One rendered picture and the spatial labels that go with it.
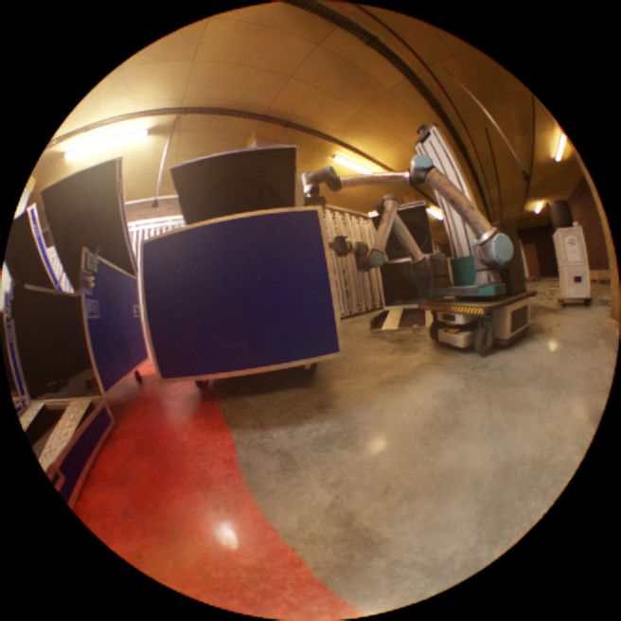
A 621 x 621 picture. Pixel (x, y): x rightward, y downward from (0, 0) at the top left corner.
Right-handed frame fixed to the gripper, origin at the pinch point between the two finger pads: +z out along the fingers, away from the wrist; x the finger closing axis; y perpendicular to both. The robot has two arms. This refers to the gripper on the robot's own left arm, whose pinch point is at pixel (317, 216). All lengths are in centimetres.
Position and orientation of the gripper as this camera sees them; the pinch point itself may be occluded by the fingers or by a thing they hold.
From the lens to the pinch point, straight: 112.0
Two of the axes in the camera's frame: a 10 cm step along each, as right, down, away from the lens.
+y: -1.6, 1.3, 9.8
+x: -9.7, 1.6, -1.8
